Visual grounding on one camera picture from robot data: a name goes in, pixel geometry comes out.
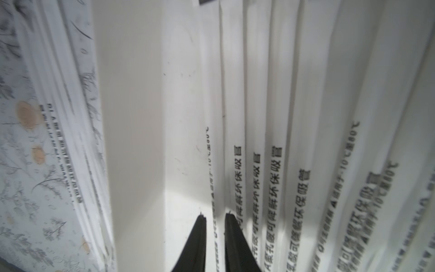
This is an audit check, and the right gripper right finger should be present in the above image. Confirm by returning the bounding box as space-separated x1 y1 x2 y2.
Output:
225 213 261 272

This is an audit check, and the pile straw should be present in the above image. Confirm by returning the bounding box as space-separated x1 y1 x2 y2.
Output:
11 1 117 272

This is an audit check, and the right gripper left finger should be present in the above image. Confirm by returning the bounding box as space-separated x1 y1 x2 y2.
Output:
172 214 207 272

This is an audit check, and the white rectangular storage tray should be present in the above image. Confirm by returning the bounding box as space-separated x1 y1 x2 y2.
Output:
92 1 211 272

